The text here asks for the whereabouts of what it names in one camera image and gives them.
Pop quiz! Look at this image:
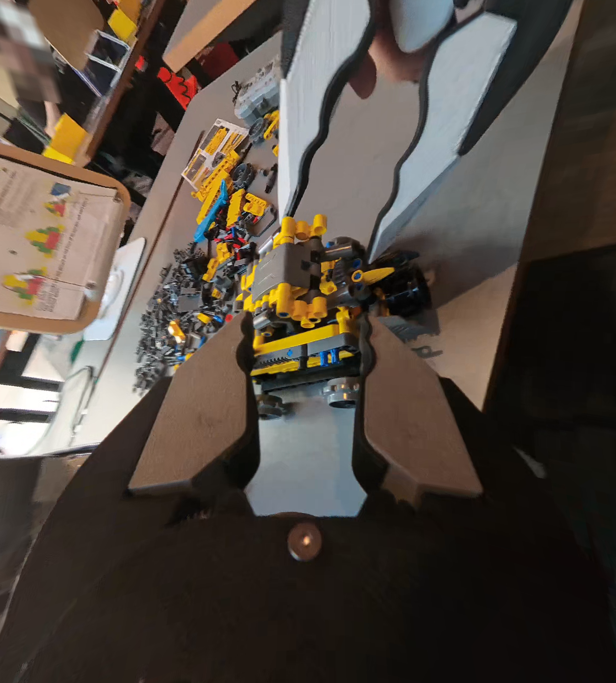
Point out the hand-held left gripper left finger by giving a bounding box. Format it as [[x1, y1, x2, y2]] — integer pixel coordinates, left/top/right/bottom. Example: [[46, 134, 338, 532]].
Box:
[[128, 312, 262, 499]]

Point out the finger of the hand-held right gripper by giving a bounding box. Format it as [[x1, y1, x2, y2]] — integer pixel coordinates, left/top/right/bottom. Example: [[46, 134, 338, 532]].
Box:
[[277, 0, 378, 219], [367, 11, 518, 265]]

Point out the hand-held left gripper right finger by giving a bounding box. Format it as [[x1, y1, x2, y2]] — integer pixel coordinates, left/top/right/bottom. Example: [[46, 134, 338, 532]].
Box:
[[352, 315, 484, 506]]

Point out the grey toothed rack piece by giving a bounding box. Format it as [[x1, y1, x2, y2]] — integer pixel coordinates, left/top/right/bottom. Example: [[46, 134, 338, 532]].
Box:
[[252, 354, 310, 372]]

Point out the yellow toy brick vehicle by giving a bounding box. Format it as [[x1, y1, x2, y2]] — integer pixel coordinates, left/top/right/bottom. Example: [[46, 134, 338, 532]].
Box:
[[233, 213, 432, 420]]

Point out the person's right hand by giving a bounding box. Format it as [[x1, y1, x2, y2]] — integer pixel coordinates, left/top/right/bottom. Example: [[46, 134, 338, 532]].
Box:
[[351, 8, 429, 100]]

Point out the grey battery box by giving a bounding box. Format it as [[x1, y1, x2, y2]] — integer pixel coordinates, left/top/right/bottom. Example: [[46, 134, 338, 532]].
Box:
[[232, 60, 283, 122]]

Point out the red bag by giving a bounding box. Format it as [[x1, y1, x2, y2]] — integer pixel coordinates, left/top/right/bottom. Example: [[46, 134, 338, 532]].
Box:
[[200, 42, 240, 82]]

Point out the yellow printed sticker sheet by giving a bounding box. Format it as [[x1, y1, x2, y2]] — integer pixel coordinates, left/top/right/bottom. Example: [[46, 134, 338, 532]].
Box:
[[180, 117, 251, 186]]

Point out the tan-edged background table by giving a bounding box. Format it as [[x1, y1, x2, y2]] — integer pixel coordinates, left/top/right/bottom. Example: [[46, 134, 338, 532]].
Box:
[[160, 0, 288, 74]]

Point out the pile of loose brick pieces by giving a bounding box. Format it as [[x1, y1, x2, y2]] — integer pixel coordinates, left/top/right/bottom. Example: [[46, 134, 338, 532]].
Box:
[[133, 107, 283, 394]]

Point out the orange plastic object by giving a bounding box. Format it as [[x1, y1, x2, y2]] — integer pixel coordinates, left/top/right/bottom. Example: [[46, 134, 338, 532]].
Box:
[[156, 65, 200, 111]]

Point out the blue brick separator tool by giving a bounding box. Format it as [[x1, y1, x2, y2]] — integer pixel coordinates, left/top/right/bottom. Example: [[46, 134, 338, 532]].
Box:
[[193, 179, 232, 244]]

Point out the cluttered background table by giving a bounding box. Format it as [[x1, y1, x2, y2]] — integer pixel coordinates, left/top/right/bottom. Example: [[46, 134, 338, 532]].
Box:
[[46, 0, 166, 162]]

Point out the yellow storage box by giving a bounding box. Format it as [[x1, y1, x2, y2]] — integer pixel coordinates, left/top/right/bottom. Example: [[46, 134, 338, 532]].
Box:
[[105, 7, 142, 42], [40, 112, 94, 166]]

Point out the clear plastic box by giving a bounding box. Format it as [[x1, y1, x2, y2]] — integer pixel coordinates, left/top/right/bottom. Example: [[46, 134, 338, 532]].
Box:
[[80, 28, 131, 98]]

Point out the brown cardboard board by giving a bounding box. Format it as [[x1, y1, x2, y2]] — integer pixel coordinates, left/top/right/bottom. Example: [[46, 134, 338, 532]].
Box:
[[27, 0, 107, 71]]

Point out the black cable loop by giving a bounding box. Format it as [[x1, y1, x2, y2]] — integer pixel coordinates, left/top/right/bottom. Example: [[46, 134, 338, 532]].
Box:
[[64, 364, 99, 436]]

